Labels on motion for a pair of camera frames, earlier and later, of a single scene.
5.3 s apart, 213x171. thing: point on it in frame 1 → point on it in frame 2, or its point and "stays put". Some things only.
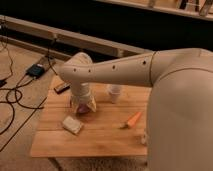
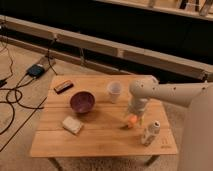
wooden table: (118, 127) stays put
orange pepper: (133, 120) stays put
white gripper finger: (74, 104) → (129, 113)
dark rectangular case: (62, 88) stays put
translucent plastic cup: (115, 93) stays put
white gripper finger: (92, 103) → (141, 118)
